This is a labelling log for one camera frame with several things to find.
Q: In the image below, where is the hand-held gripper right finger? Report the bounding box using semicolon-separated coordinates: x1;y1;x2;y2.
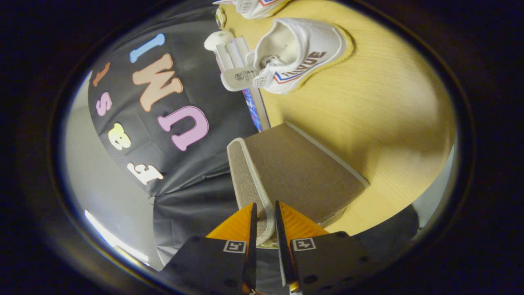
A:
274;200;370;295

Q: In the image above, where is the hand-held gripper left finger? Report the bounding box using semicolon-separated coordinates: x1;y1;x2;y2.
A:
158;202;258;295

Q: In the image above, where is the beige fabric storage box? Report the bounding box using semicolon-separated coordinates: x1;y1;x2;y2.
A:
226;122;370;248

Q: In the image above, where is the white shoe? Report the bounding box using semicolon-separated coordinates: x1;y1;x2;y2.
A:
213;0;292;20
221;17;355;95

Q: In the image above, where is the white cover book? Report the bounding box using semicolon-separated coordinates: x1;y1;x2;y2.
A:
224;39;240;70

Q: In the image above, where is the pale blue cover book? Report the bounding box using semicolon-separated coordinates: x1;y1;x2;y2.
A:
235;36;251;62

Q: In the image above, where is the white fluffy ball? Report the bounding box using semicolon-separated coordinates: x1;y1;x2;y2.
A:
204;31;235;52

